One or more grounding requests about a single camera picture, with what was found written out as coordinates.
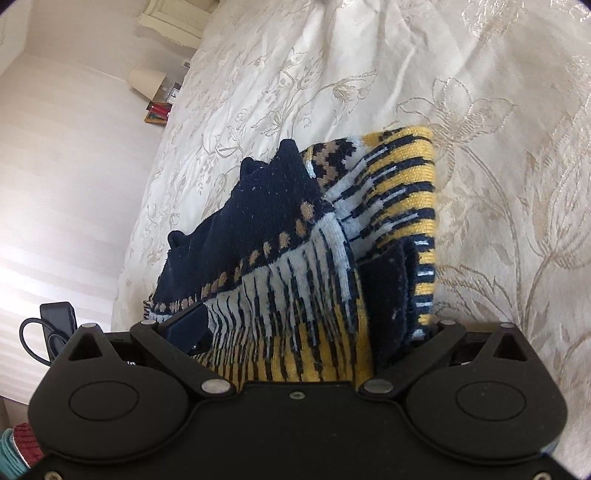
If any cream table lamp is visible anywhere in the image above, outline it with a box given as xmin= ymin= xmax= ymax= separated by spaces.
xmin=127 ymin=68 xmax=166 ymax=100

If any red and teal cloth pile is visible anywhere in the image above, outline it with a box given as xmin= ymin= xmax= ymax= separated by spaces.
xmin=0 ymin=422 xmax=44 ymax=479

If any cream floral bedspread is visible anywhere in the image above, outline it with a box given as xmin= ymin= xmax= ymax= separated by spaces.
xmin=110 ymin=0 xmax=591 ymax=462

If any black device with cable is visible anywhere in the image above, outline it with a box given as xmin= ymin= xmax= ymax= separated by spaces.
xmin=19 ymin=302 xmax=77 ymax=367

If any cream wooden cabinet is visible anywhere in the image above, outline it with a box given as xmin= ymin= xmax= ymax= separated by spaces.
xmin=138 ymin=0 xmax=219 ymax=49

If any navy yellow patterned knit sweater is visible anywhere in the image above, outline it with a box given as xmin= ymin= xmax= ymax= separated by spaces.
xmin=144 ymin=126 xmax=436 ymax=386

